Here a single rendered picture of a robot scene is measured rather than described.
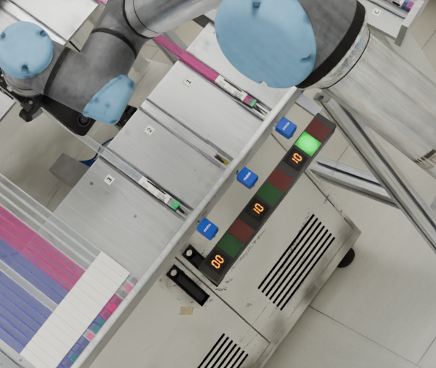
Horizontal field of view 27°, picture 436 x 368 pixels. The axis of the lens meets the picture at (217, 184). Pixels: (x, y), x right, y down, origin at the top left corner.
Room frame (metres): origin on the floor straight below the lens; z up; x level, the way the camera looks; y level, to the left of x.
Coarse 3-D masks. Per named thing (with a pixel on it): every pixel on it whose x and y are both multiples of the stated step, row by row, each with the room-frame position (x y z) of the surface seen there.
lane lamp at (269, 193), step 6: (264, 186) 1.22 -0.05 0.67; (270, 186) 1.22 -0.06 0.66; (258, 192) 1.22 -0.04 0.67; (264, 192) 1.21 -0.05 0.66; (270, 192) 1.21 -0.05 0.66; (276, 192) 1.21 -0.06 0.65; (282, 192) 1.20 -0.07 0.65; (264, 198) 1.21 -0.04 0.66; (270, 198) 1.20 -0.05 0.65; (276, 198) 1.20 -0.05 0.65
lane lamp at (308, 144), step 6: (300, 138) 1.25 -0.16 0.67; (306, 138) 1.24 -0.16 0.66; (312, 138) 1.24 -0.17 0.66; (294, 144) 1.24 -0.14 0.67; (300, 144) 1.24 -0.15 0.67; (306, 144) 1.24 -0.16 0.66; (312, 144) 1.23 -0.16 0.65; (318, 144) 1.23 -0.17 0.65; (306, 150) 1.23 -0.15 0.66; (312, 150) 1.22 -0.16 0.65
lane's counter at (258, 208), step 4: (256, 200) 1.21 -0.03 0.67; (252, 204) 1.21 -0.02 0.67; (256, 204) 1.21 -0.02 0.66; (260, 204) 1.20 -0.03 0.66; (264, 204) 1.20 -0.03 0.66; (248, 208) 1.21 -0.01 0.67; (252, 208) 1.21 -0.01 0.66; (256, 208) 1.20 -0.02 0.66; (260, 208) 1.20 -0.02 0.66; (264, 208) 1.20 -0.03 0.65; (268, 208) 1.20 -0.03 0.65; (248, 212) 1.20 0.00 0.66; (252, 212) 1.20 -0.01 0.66; (256, 212) 1.20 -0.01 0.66; (260, 212) 1.20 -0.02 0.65; (264, 212) 1.19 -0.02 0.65; (252, 216) 1.20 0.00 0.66; (256, 216) 1.20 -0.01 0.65; (260, 216) 1.19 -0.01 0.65; (256, 220) 1.19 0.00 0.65; (260, 220) 1.19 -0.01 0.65
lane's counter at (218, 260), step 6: (216, 252) 1.19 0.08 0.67; (210, 258) 1.18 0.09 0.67; (216, 258) 1.18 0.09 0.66; (222, 258) 1.18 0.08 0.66; (228, 258) 1.17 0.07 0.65; (210, 264) 1.18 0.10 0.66; (216, 264) 1.17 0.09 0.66; (222, 264) 1.17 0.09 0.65; (216, 270) 1.17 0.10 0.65; (222, 270) 1.16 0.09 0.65
